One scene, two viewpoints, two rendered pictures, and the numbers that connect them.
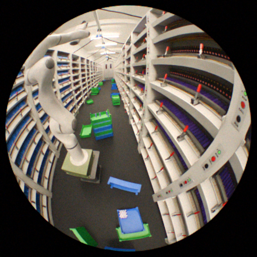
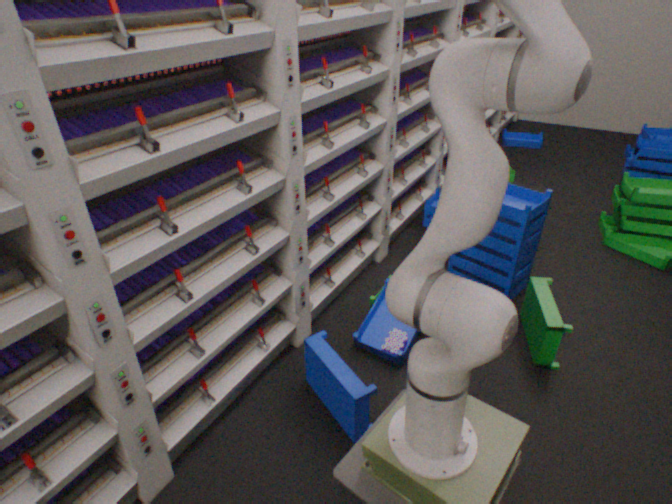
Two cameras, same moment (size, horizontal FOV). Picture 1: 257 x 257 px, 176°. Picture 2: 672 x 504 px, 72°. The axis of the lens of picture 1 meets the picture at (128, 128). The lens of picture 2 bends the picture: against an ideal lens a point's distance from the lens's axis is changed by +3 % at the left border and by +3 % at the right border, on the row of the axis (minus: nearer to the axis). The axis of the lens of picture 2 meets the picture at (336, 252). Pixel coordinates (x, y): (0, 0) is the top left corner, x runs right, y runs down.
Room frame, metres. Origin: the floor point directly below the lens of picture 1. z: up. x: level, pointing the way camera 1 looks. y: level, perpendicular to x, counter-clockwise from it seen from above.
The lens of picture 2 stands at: (0.96, 0.72, 1.25)
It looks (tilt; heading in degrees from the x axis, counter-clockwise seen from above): 32 degrees down; 223
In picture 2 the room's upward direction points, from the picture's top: straight up
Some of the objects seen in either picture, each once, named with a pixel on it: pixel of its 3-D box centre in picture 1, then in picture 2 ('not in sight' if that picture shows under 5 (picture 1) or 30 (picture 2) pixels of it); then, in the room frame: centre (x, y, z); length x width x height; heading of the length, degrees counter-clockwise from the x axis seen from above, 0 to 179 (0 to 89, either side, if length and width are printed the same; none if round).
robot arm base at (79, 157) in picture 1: (75, 151); (434, 409); (0.36, 0.44, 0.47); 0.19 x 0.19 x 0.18
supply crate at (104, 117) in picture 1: (100, 116); not in sight; (1.09, 0.43, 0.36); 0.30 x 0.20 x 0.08; 115
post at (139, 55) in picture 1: (137, 77); not in sight; (1.46, -0.11, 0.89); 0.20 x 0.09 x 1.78; 101
